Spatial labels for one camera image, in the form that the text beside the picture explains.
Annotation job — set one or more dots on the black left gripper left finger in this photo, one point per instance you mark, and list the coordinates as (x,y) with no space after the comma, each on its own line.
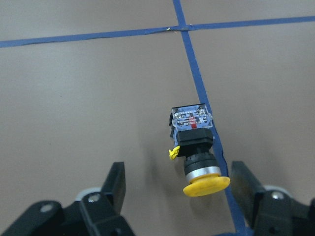
(94,212)

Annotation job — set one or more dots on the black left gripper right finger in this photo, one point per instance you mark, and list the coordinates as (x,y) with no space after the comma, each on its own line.
(269,210)

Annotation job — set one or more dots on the yellow push button switch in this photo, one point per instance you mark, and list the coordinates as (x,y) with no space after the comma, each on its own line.
(191,132)

